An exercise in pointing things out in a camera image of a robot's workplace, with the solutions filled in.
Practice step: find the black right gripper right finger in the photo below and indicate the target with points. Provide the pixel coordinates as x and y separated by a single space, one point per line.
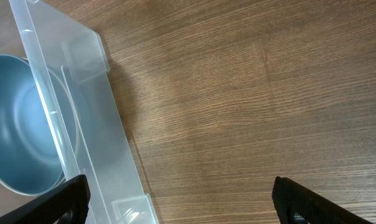
296 204

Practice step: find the clear plastic storage container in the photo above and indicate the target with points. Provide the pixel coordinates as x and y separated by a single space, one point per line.
70 69

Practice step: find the dark blue bowl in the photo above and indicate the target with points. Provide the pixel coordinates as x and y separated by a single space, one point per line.
29 162

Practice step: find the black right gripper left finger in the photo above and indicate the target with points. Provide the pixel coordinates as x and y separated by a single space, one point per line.
68 203

